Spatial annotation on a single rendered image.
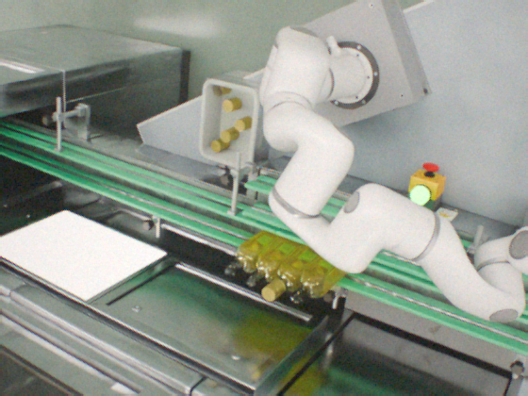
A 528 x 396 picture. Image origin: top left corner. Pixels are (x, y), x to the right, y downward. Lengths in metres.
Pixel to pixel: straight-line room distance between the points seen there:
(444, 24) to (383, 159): 0.37
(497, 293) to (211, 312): 0.75
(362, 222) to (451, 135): 0.66
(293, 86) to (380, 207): 0.29
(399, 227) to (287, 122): 0.23
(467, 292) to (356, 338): 0.62
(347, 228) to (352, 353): 0.63
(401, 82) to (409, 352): 0.63
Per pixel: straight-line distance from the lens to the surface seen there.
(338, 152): 0.96
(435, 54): 1.54
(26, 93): 2.15
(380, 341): 1.59
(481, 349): 1.59
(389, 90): 1.45
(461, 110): 1.54
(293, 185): 0.98
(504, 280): 1.06
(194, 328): 1.48
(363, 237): 0.94
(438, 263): 1.00
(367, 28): 1.47
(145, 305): 1.55
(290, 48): 1.11
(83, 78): 2.31
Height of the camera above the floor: 2.22
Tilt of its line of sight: 53 degrees down
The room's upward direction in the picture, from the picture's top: 120 degrees counter-clockwise
